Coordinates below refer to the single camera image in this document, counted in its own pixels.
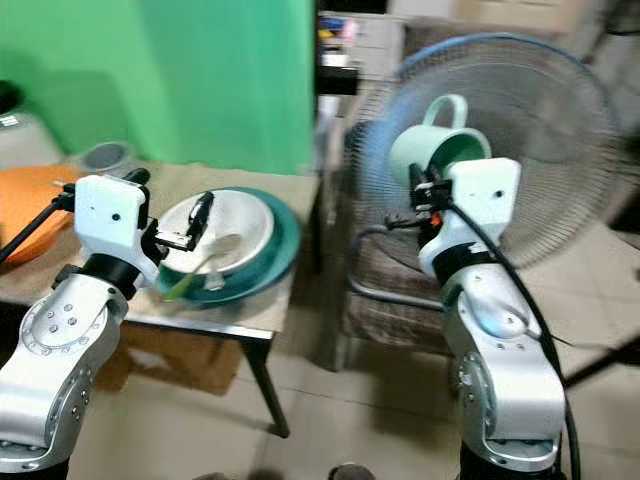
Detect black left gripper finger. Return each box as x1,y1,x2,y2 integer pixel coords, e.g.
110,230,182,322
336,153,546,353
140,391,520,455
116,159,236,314
187,191,215,241

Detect light green ceramic mug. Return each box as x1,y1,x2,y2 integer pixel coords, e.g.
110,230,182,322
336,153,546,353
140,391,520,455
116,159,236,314
388,93,494,193

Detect white bowl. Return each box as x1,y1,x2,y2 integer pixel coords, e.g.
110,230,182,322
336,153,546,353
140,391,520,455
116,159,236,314
159,189,277,278

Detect green spoon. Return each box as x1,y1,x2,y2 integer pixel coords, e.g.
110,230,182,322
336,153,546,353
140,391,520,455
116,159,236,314
159,255,223,302

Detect brown woven armchair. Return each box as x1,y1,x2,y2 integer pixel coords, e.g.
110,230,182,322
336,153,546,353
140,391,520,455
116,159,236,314
318,18,640,373

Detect teal plate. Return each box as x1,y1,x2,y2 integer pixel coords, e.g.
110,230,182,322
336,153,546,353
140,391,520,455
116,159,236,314
154,186,302,307

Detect beige table with black legs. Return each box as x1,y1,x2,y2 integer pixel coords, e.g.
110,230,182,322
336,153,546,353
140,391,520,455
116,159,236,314
0,160,321,441

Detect small grey cup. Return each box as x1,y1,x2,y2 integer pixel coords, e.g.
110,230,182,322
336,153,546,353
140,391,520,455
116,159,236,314
79,141,134,174

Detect brown cardboard box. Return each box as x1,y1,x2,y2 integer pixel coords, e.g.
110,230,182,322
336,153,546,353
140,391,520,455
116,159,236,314
104,322,253,397

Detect grey standing fan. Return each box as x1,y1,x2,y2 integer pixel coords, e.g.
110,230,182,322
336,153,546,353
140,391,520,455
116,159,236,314
344,32,624,303

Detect green backdrop cloth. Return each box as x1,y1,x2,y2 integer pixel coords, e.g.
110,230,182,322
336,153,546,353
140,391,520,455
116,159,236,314
0,0,317,177

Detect orange plastic plate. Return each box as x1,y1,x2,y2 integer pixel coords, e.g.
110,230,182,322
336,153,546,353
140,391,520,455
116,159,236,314
0,164,87,267

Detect cluttered storage shelf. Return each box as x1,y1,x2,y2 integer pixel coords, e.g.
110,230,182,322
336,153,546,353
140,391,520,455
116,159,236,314
315,0,405,98

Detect clear jar with black lid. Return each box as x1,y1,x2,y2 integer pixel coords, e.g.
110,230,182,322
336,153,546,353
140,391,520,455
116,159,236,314
0,80,52,170

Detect black stand leg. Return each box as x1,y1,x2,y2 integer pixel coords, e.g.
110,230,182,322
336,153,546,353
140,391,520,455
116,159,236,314
558,334,640,391

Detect black robot foot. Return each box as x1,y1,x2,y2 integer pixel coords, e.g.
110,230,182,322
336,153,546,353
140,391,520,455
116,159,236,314
328,462,377,480

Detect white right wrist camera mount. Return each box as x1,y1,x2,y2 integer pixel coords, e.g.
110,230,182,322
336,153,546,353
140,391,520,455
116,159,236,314
417,157,522,282

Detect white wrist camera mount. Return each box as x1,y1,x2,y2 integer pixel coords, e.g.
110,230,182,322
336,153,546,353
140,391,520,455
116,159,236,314
73,173,159,278
417,157,522,282

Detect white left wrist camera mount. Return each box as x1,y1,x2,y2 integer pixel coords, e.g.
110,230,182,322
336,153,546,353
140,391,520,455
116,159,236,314
73,173,159,278

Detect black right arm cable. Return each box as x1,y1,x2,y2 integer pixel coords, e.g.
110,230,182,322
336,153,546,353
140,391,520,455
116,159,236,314
448,200,583,480

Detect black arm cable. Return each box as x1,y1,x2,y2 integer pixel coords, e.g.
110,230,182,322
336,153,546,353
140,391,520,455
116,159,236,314
0,192,77,264
448,200,583,480

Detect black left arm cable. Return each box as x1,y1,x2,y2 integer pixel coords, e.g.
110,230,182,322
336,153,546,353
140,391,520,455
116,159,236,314
0,192,77,264

